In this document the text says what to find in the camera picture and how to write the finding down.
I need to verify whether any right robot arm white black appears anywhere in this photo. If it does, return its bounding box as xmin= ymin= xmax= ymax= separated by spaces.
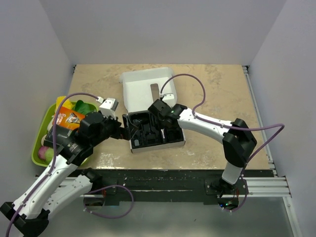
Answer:
xmin=148 ymin=99 xmax=257 ymax=194

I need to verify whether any black product box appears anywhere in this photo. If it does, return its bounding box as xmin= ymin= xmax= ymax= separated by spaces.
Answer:
xmin=43 ymin=125 xmax=72 ymax=148

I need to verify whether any green plush toy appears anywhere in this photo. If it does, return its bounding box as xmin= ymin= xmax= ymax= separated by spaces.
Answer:
xmin=72 ymin=100 xmax=97 ymax=115

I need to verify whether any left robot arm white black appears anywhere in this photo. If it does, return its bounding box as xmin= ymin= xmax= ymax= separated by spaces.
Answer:
xmin=0 ymin=112 xmax=128 ymax=237

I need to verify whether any light green ball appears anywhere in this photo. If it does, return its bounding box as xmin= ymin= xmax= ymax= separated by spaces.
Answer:
xmin=44 ymin=148 xmax=54 ymax=163

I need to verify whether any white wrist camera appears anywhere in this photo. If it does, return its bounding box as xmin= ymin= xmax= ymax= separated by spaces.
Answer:
xmin=96 ymin=96 xmax=119 ymax=120
xmin=160 ymin=93 xmax=177 ymax=107

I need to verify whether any yellow plush toy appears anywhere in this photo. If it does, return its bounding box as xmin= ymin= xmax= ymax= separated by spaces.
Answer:
xmin=55 ymin=96 xmax=73 ymax=111

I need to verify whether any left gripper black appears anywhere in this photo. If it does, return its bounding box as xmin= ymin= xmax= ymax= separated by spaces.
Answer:
xmin=91 ymin=111 xmax=138 ymax=146

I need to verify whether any pink ball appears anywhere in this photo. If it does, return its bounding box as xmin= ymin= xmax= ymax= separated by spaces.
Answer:
xmin=38 ymin=146 xmax=49 ymax=160

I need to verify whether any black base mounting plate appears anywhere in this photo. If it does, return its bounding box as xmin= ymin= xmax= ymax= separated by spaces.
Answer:
xmin=59 ymin=168 xmax=250 ymax=206

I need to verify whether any orange razor package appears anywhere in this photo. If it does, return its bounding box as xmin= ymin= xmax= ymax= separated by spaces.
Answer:
xmin=56 ymin=107 xmax=85 ymax=130

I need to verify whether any aluminium frame rail right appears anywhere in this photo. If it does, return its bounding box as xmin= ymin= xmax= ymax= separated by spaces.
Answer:
xmin=242 ymin=66 xmax=303 ymax=237

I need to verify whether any green plastic tray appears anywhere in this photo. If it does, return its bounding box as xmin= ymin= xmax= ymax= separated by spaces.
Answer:
xmin=32 ymin=100 xmax=98 ymax=167

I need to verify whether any white cardboard box lid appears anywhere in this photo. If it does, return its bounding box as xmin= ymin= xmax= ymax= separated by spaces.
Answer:
xmin=119 ymin=67 xmax=186 ymax=154

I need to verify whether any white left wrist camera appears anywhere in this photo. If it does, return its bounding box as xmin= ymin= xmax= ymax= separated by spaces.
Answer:
xmin=96 ymin=96 xmax=119 ymax=120

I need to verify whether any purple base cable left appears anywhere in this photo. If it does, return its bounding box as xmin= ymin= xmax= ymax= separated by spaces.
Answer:
xmin=83 ymin=185 xmax=134 ymax=218

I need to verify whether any black plastic insert tray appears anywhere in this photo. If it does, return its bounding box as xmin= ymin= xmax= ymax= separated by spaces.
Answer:
xmin=125 ymin=111 xmax=186 ymax=154

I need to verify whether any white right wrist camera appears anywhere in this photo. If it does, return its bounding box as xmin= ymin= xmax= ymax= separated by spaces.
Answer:
xmin=160 ymin=93 xmax=177 ymax=107

